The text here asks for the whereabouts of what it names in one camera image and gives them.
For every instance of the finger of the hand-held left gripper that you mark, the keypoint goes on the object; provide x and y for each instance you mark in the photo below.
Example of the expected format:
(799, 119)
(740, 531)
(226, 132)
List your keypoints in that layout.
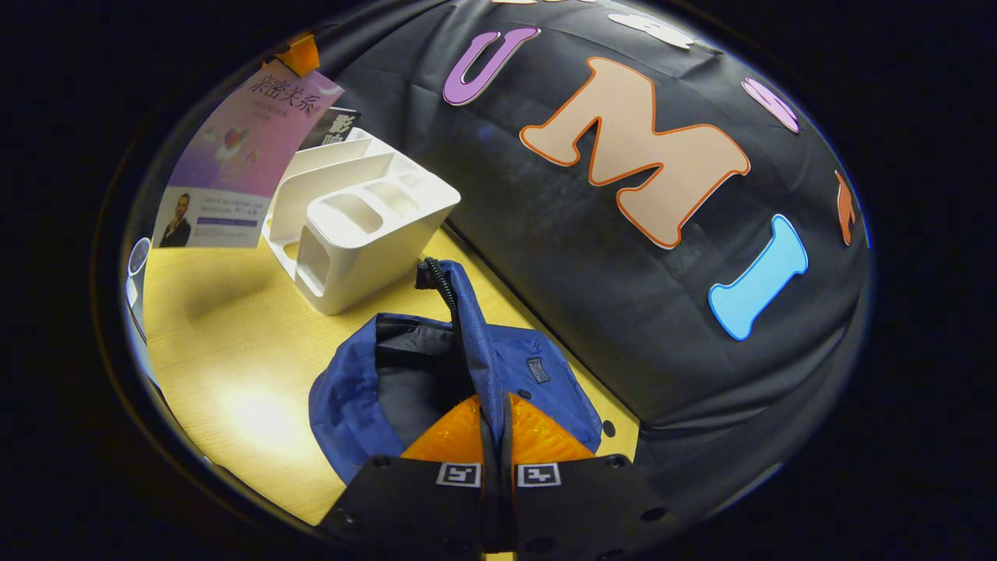
(300, 54)

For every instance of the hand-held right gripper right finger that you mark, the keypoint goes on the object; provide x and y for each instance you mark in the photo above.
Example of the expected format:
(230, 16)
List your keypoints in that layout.
(576, 502)

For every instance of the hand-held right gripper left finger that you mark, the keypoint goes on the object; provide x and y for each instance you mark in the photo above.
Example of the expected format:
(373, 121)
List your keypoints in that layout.
(420, 499)

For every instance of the black book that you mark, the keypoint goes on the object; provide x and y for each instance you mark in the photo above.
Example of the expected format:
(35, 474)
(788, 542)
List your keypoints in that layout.
(336, 125)

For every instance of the purple book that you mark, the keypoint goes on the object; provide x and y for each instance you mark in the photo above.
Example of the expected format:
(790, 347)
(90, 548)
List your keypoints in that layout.
(241, 140)

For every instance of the blue schoolbag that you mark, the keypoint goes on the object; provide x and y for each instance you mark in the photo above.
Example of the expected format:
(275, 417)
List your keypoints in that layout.
(350, 405)

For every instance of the white bookshelf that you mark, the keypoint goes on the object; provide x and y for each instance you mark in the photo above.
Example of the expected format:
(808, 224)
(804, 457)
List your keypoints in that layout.
(366, 257)

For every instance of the black backdrop cloth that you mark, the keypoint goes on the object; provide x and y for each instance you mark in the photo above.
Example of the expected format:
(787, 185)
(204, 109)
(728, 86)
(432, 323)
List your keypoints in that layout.
(545, 273)

